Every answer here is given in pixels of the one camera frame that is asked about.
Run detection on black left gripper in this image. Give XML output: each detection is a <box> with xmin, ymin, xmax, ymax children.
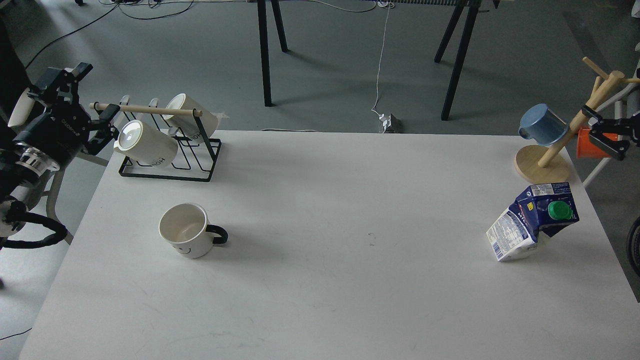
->
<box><xmin>14</xmin><ymin>63</ymin><xmax>121</xmax><ymax>169</ymax></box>

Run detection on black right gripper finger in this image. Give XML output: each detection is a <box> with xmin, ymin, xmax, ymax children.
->
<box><xmin>581</xmin><ymin>105</ymin><xmax>640</xmax><ymax>161</ymax></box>

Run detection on blue white milk carton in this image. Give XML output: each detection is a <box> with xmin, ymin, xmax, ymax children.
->
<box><xmin>486</xmin><ymin>182</ymin><xmax>579</xmax><ymax>262</ymax></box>

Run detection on white smiley mug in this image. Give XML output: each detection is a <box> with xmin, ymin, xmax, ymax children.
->
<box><xmin>158</xmin><ymin>203</ymin><xmax>229</xmax><ymax>259</ymax></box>

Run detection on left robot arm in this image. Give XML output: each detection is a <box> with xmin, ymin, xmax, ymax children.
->
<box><xmin>0</xmin><ymin>63</ymin><xmax>120</xmax><ymax>249</ymax></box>

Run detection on orange mug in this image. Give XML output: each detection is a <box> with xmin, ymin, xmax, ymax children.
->
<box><xmin>576</xmin><ymin>127</ymin><xmax>611</xmax><ymax>159</ymax></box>

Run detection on white mug on rack front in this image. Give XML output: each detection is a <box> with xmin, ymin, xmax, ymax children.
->
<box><xmin>113</xmin><ymin>120</ymin><xmax>179</xmax><ymax>168</ymax></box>

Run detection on white mug on rack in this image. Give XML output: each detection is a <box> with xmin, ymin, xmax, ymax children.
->
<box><xmin>162</xmin><ymin>93</ymin><xmax>220</xmax><ymax>144</ymax></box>
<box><xmin>113</xmin><ymin>120</ymin><xmax>179</xmax><ymax>168</ymax></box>

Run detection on blue mug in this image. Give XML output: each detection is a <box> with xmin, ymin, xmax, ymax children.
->
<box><xmin>518</xmin><ymin>104</ymin><xmax>570</xmax><ymax>147</ymax></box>

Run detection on wooden mug tree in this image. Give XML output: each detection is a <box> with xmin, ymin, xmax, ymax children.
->
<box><xmin>514</xmin><ymin>56</ymin><xmax>639</xmax><ymax>184</ymax></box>

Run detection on white mug on rack rear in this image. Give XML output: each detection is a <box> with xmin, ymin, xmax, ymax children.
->
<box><xmin>162</xmin><ymin>93</ymin><xmax>220</xmax><ymax>144</ymax></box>

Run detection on black table legs right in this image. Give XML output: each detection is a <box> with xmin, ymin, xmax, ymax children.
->
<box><xmin>434</xmin><ymin>0</ymin><xmax>482</xmax><ymax>121</ymax></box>

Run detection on black table legs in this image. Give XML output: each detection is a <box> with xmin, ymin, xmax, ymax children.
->
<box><xmin>434</xmin><ymin>0</ymin><xmax>482</xmax><ymax>121</ymax></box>
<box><xmin>256</xmin><ymin>0</ymin><xmax>289</xmax><ymax>108</ymax></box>

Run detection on black table legs left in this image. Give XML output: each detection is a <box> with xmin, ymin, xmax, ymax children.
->
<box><xmin>256</xmin><ymin>0</ymin><xmax>289</xmax><ymax>108</ymax></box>

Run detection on black wire mug rack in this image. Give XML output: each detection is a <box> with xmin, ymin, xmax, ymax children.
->
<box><xmin>89</xmin><ymin>98</ymin><xmax>222</xmax><ymax>182</ymax></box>

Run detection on black cable on floor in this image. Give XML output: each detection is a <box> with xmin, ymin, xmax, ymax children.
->
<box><xmin>25</xmin><ymin>0</ymin><xmax>196</xmax><ymax>71</ymax></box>

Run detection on white cable on floor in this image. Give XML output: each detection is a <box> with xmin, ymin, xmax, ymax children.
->
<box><xmin>260</xmin><ymin>0</ymin><xmax>396</xmax><ymax>133</ymax></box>

